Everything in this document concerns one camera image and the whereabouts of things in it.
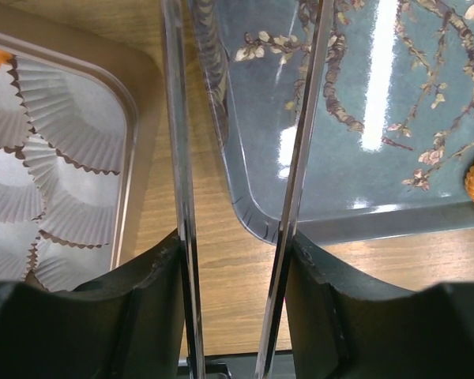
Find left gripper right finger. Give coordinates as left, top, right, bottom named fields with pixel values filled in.
left=285, top=235, right=474, bottom=378

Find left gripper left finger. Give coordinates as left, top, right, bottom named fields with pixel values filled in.
left=0, top=233, right=184, bottom=378

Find metal tongs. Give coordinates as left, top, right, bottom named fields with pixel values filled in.
left=160, top=1, right=333, bottom=378

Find brown cookie tin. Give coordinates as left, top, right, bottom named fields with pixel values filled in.
left=0, top=15, right=171, bottom=293

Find white paper cupcake liner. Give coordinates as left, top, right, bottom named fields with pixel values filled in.
left=22, top=134, right=120, bottom=246
left=16, top=57, right=126, bottom=174

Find floral blue serving tray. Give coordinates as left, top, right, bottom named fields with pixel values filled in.
left=188, top=1, right=474, bottom=245

